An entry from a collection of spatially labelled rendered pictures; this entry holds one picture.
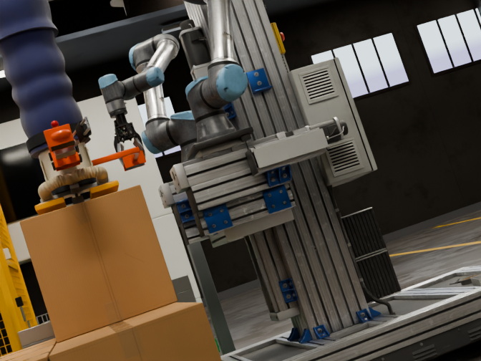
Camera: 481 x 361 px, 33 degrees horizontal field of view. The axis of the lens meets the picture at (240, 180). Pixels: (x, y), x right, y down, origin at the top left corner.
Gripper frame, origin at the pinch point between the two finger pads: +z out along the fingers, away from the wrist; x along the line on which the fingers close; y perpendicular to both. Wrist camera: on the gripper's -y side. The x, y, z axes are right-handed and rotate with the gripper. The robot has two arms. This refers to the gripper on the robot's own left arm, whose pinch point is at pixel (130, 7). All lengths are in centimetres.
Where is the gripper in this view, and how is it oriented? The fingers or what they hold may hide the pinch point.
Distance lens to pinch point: 282.7
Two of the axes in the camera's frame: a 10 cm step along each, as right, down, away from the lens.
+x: 1.8, -1.4, -9.7
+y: -9.3, 2.9, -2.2
